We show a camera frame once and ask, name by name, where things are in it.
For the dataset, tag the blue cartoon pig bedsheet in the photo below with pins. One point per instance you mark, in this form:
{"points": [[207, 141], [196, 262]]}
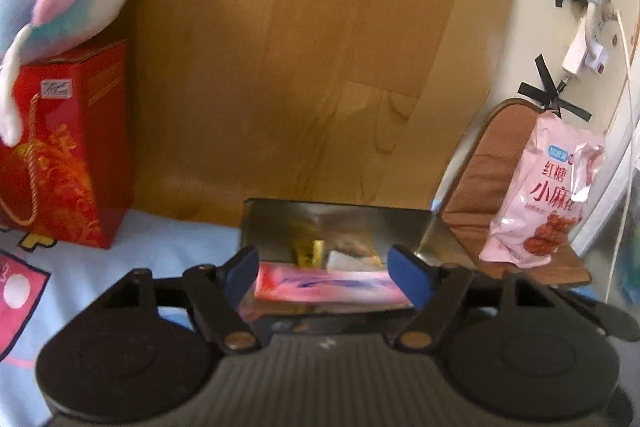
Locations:
{"points": [[44, 284]]}

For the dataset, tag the white power strip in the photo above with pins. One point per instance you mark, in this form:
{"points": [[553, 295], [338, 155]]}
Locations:
{"points": [[596, 41]]}

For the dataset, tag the pink snack packet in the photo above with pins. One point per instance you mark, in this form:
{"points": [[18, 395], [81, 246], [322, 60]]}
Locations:
{"points": [[283, 283]]}

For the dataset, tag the brown seat cushion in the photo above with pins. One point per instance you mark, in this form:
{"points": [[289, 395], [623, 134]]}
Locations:
{"points": [[477, 193]]}

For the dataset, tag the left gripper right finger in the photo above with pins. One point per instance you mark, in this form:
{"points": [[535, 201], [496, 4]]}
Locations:
{"points": [[436, 293]]}

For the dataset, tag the black metal tin box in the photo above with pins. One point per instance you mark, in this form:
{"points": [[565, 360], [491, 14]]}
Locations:
{"points": [[339, 237]]}

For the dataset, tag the pink twisted-dough snack bag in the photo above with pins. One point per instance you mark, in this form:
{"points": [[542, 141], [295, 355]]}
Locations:
{"points": [[547, 194]]}

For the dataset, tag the red gift bag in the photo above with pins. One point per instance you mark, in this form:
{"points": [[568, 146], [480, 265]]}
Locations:
{"points": [[70, 177]]}

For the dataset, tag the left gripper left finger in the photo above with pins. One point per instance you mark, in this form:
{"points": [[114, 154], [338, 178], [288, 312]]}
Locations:
{"points": [[215, 294]]}

